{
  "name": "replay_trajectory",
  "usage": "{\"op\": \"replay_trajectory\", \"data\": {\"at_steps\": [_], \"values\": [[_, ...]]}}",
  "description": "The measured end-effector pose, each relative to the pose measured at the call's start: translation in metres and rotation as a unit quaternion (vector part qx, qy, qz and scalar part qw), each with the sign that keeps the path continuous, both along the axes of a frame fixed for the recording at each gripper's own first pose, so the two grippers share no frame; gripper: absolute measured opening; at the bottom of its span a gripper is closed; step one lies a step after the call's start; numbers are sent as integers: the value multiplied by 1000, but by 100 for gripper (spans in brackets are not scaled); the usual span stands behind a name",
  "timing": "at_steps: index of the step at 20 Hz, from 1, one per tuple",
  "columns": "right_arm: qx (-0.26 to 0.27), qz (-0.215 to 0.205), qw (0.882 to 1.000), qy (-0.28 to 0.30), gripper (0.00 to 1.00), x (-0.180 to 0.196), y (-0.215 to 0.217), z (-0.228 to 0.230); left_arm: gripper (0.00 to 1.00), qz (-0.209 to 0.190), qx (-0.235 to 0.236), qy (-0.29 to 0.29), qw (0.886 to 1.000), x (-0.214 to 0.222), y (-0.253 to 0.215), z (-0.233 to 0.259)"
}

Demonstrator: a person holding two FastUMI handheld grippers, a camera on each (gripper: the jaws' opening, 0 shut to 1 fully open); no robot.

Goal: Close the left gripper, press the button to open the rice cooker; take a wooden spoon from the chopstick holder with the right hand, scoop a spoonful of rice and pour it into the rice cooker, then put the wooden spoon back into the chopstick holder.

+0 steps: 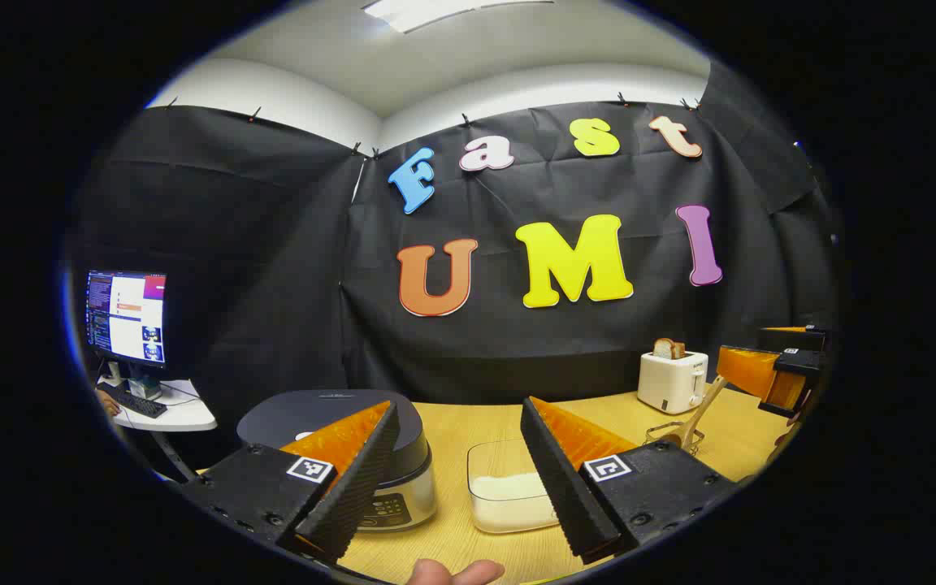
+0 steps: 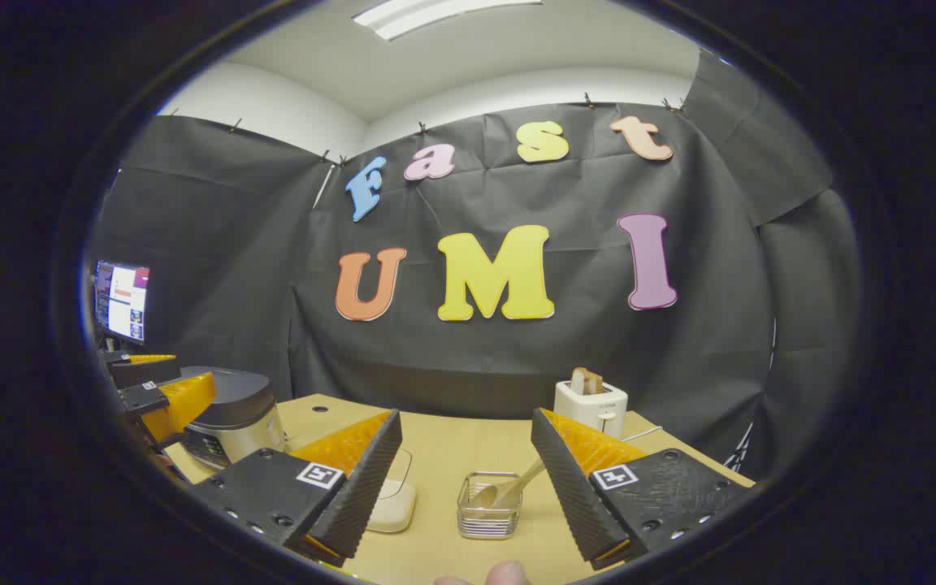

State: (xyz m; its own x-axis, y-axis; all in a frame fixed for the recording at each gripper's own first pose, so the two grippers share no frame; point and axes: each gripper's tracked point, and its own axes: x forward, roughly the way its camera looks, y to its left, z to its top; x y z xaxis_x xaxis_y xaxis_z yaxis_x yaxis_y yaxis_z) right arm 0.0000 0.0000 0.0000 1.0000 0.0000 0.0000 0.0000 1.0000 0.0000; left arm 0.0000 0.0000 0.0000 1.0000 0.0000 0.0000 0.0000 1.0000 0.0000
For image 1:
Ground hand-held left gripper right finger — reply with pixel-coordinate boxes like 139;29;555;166
520;396;741;566

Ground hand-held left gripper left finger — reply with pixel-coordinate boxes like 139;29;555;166
180;400;401;566

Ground white rice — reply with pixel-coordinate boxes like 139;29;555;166
470;473;558;533

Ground wooden spoon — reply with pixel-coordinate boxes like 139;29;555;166
656;375;727;449

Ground dark grey rice cooker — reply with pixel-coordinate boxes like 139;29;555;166
236;390;438;533

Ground white toaster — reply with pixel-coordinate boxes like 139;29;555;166
637;349;710;415

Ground white side table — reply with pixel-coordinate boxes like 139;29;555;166
94;375;219;433

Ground black keyboard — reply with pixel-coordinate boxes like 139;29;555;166
98;382;168;419

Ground black backdrop cloth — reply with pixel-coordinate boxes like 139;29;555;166
66;77;843;488

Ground computer monitor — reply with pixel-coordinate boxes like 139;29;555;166
84;270;168;371

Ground ceiling light panel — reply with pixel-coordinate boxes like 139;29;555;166
362;0;554;35

